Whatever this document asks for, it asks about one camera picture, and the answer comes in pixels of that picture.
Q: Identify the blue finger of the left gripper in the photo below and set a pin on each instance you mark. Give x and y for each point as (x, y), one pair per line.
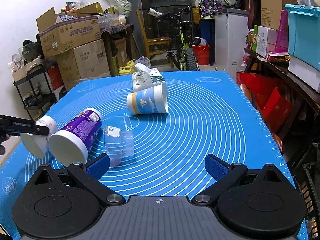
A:
(14, 126)

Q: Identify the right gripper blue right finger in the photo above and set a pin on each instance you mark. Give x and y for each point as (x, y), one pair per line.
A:
(226, 175)

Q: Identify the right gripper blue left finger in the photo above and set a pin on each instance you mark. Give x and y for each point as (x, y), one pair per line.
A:
(87, 177)

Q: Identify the white paper cup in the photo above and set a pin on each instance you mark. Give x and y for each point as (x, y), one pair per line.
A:
(37, 145)

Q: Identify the purple and white cup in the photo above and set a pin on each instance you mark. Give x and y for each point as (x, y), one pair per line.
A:
(73, 142)

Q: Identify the clear plastic cup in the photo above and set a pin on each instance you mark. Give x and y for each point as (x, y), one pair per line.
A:
(118, 144)

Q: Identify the blue sailboat paper cup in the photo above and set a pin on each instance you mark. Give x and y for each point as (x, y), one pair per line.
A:
(153, 100)

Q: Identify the black metal shelf rack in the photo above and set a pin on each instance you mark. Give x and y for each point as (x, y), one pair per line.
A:
(35, 102)

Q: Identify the red gift box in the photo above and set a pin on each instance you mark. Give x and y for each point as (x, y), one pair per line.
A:
(276, 110)

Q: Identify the large lower cardboard box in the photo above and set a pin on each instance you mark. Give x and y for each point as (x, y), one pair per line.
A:
(82, 63)

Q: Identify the open cardboard box top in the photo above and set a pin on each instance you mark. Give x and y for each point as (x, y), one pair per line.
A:
(59, 37)

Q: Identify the patterned tissue box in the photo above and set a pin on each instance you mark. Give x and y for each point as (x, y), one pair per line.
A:
(146, 77)

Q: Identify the dark wooden side table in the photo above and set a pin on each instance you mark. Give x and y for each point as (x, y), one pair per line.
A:
(258, 66)

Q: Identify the yellow plastic jug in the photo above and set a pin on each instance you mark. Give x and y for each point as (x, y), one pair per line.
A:
(128, 69)

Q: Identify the red plastic bucket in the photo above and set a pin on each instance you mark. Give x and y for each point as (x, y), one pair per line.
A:
(202, 54)

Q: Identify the black and green bicycle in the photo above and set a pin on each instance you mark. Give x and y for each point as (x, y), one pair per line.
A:
(180, 51)

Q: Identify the white box under bin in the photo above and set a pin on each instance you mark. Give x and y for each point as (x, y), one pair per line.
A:
(304, 71)

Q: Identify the pink plastic basket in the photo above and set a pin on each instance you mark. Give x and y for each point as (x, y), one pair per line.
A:
(282, 42)

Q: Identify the green and white carton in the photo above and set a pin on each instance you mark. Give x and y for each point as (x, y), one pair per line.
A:
(260, 40)

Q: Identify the white chest freezer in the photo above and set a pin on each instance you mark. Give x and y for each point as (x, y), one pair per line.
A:
(230, 40)

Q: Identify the teal plastic storage bin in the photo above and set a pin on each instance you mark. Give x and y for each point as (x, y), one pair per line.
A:
(304, 33)

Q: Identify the floral patterned bag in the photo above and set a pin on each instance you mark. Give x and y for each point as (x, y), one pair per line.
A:
(207, 8)

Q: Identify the tall brown cardboard box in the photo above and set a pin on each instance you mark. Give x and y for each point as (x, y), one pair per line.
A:
(271, 12)

